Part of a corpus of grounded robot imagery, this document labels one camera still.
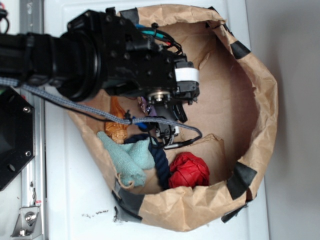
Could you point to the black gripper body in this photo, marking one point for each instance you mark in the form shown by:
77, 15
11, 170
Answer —
145, 61

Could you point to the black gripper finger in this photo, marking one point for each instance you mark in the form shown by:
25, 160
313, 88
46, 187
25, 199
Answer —
179, 112
166, 132

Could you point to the silver key bunch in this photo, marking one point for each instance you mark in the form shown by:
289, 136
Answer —
144, 105

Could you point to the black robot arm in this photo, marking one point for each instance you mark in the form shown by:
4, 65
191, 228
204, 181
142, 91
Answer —
74, 63

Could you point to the red crumpled ball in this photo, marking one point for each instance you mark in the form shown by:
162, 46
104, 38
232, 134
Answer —
188, 170

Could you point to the light teal cloth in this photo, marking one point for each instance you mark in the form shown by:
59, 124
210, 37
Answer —
129, 159

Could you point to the orange striped seashell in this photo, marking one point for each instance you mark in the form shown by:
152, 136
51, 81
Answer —
116, 131

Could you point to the brown paper bag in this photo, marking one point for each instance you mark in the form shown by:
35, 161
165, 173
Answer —
201, 32

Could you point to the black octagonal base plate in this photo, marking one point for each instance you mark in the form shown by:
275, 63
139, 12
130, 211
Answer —
16, 135

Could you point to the aluminium frame rail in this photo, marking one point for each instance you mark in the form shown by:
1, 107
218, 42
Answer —
33, 176

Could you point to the metal corner bracket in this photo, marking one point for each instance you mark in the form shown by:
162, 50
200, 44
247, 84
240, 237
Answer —
28, 225

